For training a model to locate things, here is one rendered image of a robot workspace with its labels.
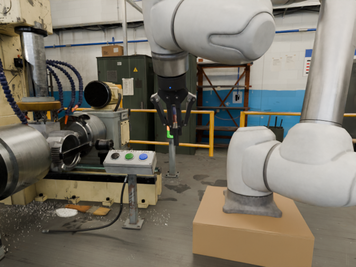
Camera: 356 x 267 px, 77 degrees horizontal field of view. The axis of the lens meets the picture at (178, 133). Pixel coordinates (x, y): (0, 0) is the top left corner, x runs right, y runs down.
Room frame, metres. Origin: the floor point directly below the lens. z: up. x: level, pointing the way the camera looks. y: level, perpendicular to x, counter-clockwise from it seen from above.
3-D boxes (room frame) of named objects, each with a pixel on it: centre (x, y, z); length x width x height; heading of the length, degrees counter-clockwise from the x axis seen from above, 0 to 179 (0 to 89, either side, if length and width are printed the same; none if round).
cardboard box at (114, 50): (4.62, 1.24, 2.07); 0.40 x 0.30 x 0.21; 67
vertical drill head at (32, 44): (1.05, 0.65, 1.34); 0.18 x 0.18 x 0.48
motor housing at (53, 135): (1.05, 0.61, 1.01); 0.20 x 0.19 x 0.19; 83
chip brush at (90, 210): (0.87, 0.38, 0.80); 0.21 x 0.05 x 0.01; 75
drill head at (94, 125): (1.33, 0.57, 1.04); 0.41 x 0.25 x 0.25; 173
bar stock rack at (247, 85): (5.39, -0.48, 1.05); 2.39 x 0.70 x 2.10; 75
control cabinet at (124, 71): (4.51, 1.01, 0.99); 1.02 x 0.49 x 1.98; 75
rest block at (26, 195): (0.95, 0.69, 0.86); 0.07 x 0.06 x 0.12; 173
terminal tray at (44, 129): (1.05, 0.65, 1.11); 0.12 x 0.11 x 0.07; 83
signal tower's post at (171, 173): (1.28, 0.03, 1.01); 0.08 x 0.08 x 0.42; 83
